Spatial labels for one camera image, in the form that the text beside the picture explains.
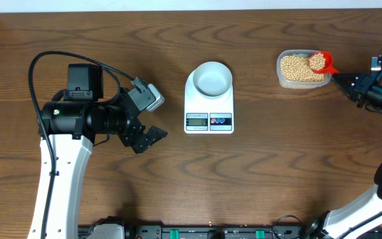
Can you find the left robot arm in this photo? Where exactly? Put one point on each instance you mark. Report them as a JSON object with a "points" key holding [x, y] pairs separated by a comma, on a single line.
{"points": [[69, 125]]}

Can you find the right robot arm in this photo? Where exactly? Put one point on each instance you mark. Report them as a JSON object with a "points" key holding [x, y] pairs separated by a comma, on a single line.
{"points": [[364, 213]]}

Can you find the light blue bowl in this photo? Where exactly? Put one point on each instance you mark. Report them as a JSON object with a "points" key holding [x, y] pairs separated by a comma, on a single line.
{"points": [[212, 79]]}

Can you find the soybeans in container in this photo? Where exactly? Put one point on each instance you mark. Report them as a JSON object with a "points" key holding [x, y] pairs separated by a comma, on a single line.
{"points": [[296, 68]]}

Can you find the clear plastic container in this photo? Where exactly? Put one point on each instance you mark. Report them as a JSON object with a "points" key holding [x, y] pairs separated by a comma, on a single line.
{"points": [[299, 85]]}

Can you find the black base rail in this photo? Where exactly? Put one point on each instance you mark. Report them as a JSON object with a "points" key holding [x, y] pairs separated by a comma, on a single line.
{"points": [[114, 227]]}

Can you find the white digital kitchen scale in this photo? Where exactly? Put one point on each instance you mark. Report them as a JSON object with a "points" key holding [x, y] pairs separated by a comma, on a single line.
{"points": [[205, 115]]}

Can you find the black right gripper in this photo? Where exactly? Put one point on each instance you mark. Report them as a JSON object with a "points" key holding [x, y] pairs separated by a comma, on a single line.
{"points": [[363, 86]]}

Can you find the soybeans in scoop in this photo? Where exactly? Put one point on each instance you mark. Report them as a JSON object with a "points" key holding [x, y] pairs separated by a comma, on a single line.
{"points": [[317, 61]]}

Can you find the red measuring scoop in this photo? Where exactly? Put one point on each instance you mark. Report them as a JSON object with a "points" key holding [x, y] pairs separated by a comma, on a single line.
{"points": [[329, 65]]}

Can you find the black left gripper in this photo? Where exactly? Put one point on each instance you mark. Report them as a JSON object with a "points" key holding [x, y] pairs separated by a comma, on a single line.
{"points": [[128, 136]]}

